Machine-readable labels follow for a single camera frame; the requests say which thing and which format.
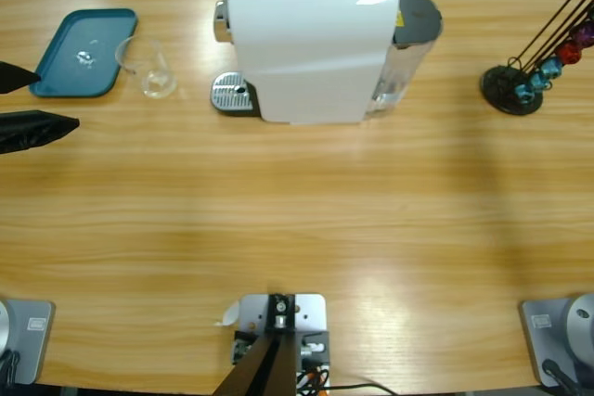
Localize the red coffee capsule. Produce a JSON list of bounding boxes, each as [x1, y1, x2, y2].
[[555, 42, 582, 67]]

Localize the clear water tank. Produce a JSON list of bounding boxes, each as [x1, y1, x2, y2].
[[366, 0, 445, 120]]

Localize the black base cable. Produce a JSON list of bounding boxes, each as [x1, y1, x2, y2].
[[0, 348, 22, 388], [541, 358, 587, 396]]

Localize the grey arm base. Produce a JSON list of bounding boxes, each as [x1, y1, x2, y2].
[[0, 298, 56, 386], [518, 292, 594, 388]]

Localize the metal bracket with bolts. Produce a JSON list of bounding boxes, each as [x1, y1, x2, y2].
[[236, 292, 327, 337]]

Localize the teal coffee capsule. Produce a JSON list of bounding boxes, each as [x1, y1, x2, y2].
[[512, 83, 535, 104], [539, 57, 565, 80], [527, 71, 552, 92]]

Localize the black capsule holder stand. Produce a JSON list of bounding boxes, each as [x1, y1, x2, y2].
[[480, 0, 594, 117]]

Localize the teal plastic tray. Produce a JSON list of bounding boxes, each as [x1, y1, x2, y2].
[[28, 7, 139, 99]]

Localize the black camera post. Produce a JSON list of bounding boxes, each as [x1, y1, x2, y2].
[[213, 292, 298, 396]]

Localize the thin black cable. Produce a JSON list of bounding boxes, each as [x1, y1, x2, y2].
[[324, 382, 400, 396]]

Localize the orange cable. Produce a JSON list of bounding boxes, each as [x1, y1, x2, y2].
[[296, 364, 331, 390]]

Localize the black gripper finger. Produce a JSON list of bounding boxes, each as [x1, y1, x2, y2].
[[0, 60, 42, 95], [0, 109, 81, 156]]

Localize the white tape strip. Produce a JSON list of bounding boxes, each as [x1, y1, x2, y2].
[[213, 300, 242, 327]]

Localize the clear drinking glass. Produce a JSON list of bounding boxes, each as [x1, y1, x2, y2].
[[114, 35, 179, 100]]

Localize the purple coffee capsule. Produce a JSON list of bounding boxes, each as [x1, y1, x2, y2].
[[571, 20, 594, 48]]

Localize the white coffee machine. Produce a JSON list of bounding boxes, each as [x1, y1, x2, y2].
[[211, 0, 401, 127]]

